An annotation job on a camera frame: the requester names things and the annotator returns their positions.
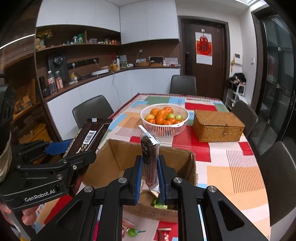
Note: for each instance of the grey chair right near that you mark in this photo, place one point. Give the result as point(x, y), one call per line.
point(277, 167)

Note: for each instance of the glass display cabinet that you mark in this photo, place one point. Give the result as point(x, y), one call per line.
point(19, 45)

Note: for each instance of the orange tangerine pile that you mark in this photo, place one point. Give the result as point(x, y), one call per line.
point(163, 116)

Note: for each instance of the grey chair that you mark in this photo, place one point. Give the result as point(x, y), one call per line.
point(96, 107)
point(247, 115)
point(277, 167)

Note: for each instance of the wall intercom panel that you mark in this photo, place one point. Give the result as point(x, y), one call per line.
point(238, 59)

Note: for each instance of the dark wooden door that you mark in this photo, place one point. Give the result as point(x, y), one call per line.
point(211, 80)

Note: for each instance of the pink bear snack packet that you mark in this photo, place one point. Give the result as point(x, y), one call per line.
point(126, 225)

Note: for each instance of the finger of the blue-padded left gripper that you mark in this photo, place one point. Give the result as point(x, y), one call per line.
point(67, 159)
point(28, 153)

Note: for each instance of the grey chair right far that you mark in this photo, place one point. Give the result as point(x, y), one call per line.
point(247, 115)

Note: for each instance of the white fruit basket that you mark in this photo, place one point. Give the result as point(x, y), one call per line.
point(163, 130)

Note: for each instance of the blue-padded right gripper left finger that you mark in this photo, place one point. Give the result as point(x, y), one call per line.
point(96, 213)

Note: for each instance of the grey chair left side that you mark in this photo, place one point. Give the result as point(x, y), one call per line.
point(96, 107)

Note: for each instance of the dark patterned snack bar pack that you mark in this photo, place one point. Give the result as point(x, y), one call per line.
point(89, 136)

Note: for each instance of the grey chair far end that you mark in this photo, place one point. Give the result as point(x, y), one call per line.
point(183, 85)

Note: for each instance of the red small snack packet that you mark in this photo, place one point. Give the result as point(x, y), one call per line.
point(163, 234)

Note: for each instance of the slim dark candy bar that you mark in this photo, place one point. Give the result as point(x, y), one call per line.
point(150, 153)

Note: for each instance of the red fu calendar poster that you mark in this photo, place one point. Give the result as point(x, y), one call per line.
point(204, 48)

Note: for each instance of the small lime green packet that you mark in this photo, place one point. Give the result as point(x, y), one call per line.
point(158, 203)

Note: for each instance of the white lower cabinets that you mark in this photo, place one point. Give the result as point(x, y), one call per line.
point(117, 88)

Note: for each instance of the black coffee machine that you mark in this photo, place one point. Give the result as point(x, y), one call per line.
point(59, 63)

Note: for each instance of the plastic water bottle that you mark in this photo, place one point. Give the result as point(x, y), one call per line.
point(51, 82)

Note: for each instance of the red label drink bottle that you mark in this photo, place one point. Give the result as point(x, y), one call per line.
point(59, 81)

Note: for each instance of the woven wicker storage box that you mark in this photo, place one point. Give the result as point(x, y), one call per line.
point(214, 126)

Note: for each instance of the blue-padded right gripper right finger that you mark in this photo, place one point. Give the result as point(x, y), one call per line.
point(203, 213)

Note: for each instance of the white upper cabinets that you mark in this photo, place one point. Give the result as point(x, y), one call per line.
point(136, 21)

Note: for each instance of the green lollipop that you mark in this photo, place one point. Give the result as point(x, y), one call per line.
point(132, 232)

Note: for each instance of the white shoe rack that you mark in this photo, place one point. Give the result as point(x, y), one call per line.
point(235, 93)

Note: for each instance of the white cabinets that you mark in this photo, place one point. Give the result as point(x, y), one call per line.
point(117, 88)
point(136, 21)

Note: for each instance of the white flat appliance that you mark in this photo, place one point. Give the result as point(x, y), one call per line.
point(99, 72)

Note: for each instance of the dark glass sliding door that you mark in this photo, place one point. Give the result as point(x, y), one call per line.
point(276, 101)

